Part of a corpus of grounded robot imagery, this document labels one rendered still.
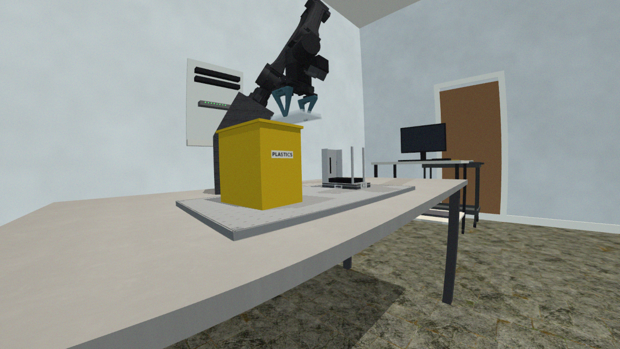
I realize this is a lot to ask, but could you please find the yellow plastics bin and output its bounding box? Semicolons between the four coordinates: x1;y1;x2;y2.
216;118;304;210

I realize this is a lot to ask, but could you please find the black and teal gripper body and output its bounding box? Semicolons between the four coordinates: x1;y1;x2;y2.
272;66;318;98

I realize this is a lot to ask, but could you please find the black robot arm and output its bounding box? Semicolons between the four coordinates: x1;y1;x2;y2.
248;0;331;107

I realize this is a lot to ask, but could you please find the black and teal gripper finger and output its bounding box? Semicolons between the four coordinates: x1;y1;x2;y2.
272;86;293;117
298;95;318;111

